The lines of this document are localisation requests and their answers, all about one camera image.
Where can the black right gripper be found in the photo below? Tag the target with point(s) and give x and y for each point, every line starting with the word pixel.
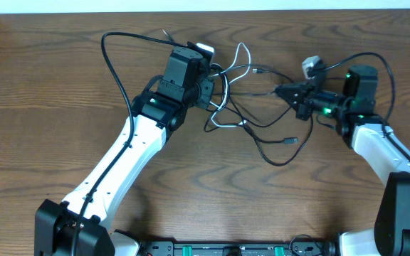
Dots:
pixel 305 94

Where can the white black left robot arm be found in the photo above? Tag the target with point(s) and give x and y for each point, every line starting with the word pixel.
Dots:
pixel 80 224

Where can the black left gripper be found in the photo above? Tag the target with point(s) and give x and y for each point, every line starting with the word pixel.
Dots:
pixel 206 87

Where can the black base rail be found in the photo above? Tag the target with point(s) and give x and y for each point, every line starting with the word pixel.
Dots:
pixel 301 247

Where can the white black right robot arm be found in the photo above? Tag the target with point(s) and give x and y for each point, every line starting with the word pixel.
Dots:
pixel 374 140

